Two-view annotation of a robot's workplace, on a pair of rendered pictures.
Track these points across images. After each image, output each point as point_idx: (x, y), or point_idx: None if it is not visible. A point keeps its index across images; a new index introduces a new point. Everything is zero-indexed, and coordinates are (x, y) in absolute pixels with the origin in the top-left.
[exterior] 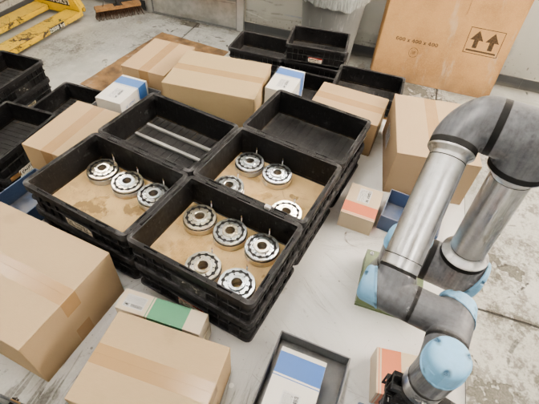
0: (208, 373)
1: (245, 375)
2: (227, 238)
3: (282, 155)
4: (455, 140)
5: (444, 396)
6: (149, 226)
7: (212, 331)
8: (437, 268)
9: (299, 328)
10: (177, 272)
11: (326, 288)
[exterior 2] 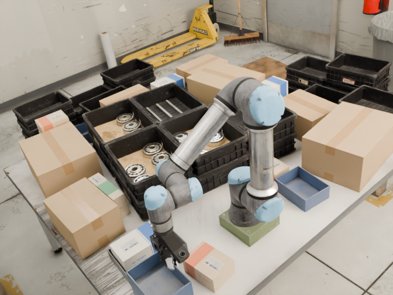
0: (100, 211)
1: None
2: (157, 161)
3: (223, 126)
4: (217, 97)
5: (155, 219)
6: (120, 144)
7: (131, 211)
8: (245, 194)
9: (177, 225)
10: (116, 165)
11: (210, 212)
